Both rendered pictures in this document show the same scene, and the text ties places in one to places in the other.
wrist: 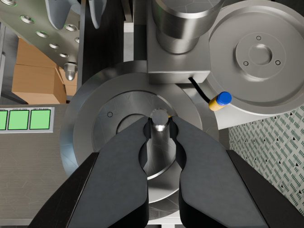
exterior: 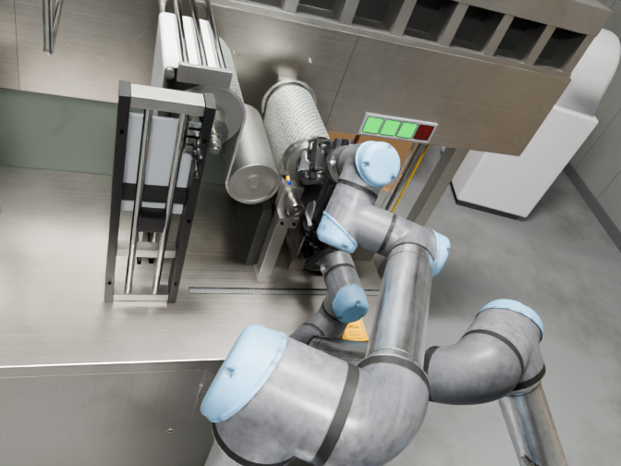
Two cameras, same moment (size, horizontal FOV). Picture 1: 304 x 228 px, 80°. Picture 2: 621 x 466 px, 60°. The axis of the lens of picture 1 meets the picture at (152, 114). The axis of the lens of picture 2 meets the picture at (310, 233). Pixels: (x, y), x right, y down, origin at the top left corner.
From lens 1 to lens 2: 111 cm
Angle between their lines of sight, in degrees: 39
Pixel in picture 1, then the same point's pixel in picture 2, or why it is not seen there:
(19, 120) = (389, 127)
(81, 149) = not seen: hidden behind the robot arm
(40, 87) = not seen: hidden behind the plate
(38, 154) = (383, 96)
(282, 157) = not seen: hidden behind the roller
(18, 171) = (405, 86)
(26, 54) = (402, 150)
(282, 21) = (237, 194)
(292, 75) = (243, 175)
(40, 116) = (371, 128)
